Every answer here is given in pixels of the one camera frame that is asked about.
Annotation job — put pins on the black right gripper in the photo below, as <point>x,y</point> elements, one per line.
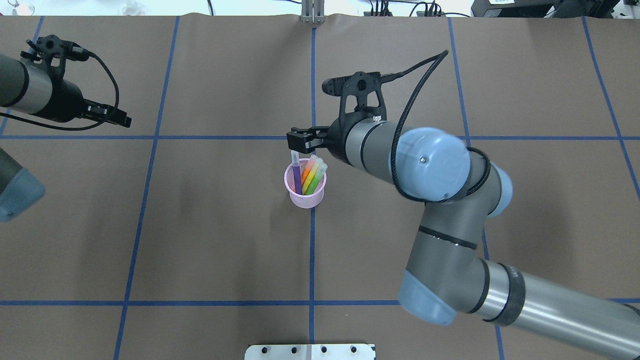
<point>337,133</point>

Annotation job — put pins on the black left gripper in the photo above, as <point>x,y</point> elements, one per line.
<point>67,104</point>

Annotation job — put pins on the orange highlighter pen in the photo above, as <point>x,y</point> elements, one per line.
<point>306,171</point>

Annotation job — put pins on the green highlighter pen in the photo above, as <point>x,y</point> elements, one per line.
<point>318,179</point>

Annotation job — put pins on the yellow highlighter pen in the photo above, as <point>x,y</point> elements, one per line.
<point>313,173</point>

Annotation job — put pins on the purple marker pen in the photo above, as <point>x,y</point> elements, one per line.
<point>296,172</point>

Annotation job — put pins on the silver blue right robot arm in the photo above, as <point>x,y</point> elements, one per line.
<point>460,189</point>

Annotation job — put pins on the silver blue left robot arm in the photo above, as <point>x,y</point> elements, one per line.
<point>35,90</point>

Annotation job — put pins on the pink plastic pen holder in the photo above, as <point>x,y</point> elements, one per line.
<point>303,201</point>

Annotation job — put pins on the black box with label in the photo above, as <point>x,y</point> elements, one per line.
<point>511,8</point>

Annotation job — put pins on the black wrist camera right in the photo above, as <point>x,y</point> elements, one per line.
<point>360,94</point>

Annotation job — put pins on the aluminium frame post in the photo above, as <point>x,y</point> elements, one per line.
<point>313,11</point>

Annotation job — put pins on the white central pedestal column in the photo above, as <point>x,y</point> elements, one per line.
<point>326,351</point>

